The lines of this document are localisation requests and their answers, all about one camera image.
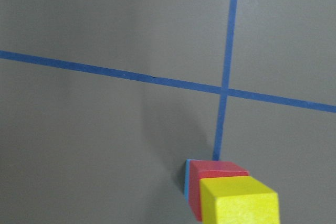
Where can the yellow foam block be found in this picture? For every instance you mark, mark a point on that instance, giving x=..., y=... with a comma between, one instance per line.
x=238, y=199

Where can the blue foam block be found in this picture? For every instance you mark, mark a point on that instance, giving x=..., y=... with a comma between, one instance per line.
x=191, y=177

